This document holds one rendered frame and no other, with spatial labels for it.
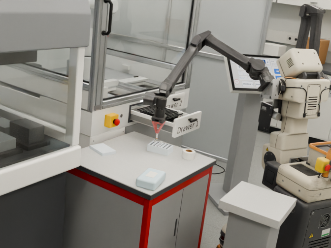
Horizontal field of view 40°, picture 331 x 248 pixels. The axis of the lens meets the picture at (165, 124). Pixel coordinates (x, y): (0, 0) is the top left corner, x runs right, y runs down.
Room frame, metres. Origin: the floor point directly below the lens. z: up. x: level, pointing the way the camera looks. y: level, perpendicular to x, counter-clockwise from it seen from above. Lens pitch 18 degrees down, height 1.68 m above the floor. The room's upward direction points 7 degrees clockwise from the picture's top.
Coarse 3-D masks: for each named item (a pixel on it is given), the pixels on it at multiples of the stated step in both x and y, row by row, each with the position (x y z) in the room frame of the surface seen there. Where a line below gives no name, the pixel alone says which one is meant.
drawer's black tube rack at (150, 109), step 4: (140, 108) 2.69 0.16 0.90; (144, 108) 2.70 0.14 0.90; (148, 108) 2.71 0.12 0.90; (152, 108) 2.73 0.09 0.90; (140, 112) 2.67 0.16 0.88; (144, 112) 2.72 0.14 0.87; (148, 112) 2.64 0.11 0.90; (152, 112) 2.64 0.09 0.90; (168, 112) 2.68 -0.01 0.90; (172, 112) 2.69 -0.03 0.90; (176, 112) 2.70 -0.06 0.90; (152, 116) 2.62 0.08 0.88; (176, 116) 2.71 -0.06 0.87; (168, 120) 2.61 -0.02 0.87; (172, 120) 2.63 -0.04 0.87
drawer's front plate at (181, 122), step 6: (192, 114) 2.60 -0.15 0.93; (198, 114) 2.66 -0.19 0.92; (174, 120) 2.46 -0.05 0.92; (180, 120) 2.49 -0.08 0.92; (186, 120) 2.54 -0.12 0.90; (198, 120) 2.67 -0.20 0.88; (174, 126) 2.45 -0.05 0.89; (180, 126) 2.50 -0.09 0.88; (192, 126) 2.61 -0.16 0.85; (198, 126) 2.68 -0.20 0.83; (174, 132) 2.45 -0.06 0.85; (180, 132) 2.50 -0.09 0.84; (186, 132) 2.56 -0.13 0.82
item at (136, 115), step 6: (132, 108) 2.69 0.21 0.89; (138, 108) 2.74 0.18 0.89; (168, 108) 2.79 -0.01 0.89; (132, 114) 2.63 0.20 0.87; (138, 114) 2.61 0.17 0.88; (144, 114) 2.59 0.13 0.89; (186, 114) 2.72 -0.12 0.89; (132, 120) 2.63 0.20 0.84; (138, 120) 2.61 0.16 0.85; (144, 120) 2.59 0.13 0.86; (150, 120) 2.56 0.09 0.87; (168, 126) 2.49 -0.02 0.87
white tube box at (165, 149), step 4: (148, 144) 2.35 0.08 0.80; (152, 144) 2.36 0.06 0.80; (156, 144) 2.37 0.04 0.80; (160, 144) 2.39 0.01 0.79; (164, 144) 2.38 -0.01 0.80; (168, 144) 2.39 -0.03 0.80; (148, 148) 2.35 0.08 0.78; (152, 148) 2.34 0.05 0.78; (156, 148) 2.33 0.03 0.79; (160, 148) 2.32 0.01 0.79; (164, 148) 2.32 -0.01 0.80; (168, 148) 2.33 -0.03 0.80; (172, 148) 2.38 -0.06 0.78; (156, 152) 2.33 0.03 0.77; (160, 152) 2.32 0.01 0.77; (164, 152) 2.32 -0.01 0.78; (168, 152) 2.32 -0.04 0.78
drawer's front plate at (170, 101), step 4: (168, 96) 2.96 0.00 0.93; (172, 96) 3.00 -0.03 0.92; (176, 96) 3.04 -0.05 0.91; (180, 96) 3.09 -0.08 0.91; (168, 100) 2.96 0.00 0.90; (172, 100) 3.00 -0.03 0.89; (180, 100) 3.09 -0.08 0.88; (168, 104) 2.97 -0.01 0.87; (176, 104) 3.05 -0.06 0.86; (180, 104) 3.10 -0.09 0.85; (172, 108) 3.01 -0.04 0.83; (176, 108) 3.06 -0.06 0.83
